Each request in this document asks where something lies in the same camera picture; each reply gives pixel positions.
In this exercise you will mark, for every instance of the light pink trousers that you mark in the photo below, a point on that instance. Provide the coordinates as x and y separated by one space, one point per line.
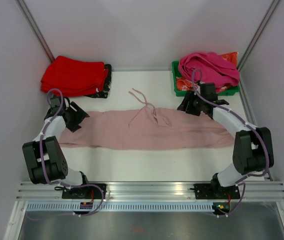
148 128

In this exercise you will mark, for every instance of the slotted grey cable duct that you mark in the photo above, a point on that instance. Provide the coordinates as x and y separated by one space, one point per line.
64 206

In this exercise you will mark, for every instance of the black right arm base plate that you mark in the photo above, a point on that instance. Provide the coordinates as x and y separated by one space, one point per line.
205 191

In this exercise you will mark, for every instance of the magenta crumpled trousers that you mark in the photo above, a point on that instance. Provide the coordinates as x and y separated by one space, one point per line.
218 69

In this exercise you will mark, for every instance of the aluminium mounting rail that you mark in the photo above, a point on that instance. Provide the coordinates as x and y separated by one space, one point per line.
255 191

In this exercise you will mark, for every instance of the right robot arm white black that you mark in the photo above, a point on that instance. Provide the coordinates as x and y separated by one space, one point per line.
253 153

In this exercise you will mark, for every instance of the green plastic bin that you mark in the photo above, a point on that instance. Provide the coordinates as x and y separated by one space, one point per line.
181 85

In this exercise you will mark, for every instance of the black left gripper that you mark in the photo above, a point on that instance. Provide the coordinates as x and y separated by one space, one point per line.
80 115

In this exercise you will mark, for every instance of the right aluminium frame post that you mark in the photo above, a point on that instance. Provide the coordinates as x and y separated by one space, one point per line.
258 33

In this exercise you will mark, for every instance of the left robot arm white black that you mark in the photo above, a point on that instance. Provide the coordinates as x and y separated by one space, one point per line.
44 158

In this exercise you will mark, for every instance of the folded red trousers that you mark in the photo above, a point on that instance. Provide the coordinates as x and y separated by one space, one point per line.
74 78

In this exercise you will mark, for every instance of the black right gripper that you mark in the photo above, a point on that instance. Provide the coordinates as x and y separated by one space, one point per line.
190 96

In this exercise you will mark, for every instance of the aluminium frame post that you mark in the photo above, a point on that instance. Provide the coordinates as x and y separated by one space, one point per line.
35 29
258 33

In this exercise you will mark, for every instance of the orange floral trousers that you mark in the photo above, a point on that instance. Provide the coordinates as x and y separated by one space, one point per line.
220 69

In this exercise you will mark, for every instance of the left aluminium frame post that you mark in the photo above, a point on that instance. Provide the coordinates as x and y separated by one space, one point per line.
35 29

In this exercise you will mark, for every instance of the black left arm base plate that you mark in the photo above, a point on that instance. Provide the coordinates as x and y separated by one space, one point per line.
88 192

